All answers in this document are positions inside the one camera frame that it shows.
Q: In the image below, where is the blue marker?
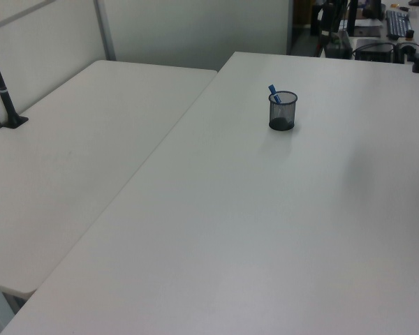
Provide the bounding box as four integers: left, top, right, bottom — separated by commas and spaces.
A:
267, 84, 283, 105

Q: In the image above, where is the black mesh pen cup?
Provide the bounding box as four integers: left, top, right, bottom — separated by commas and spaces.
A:
267, 91, 298, 132

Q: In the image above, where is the dark green equipment box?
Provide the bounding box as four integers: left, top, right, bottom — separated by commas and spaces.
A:
323, 33, 353, 59

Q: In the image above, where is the black electronics box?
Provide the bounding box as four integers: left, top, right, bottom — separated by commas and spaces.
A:
355, 38, 396, 64

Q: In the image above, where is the dark computer keyboard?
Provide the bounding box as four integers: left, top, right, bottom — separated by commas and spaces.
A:
385, 9, 411, 40

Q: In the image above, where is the grey metal partition post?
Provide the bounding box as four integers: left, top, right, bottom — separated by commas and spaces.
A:
94, 0, 117, 61

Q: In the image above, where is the black tripod with cables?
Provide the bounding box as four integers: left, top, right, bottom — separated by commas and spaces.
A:
313, 0, 350, 57

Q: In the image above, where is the black camera stand pole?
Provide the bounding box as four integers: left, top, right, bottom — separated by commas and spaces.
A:
0, 30, 29, 129

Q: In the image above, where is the grey partition frame rail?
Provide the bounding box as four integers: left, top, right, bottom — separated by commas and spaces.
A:
0, 0, 59, 31

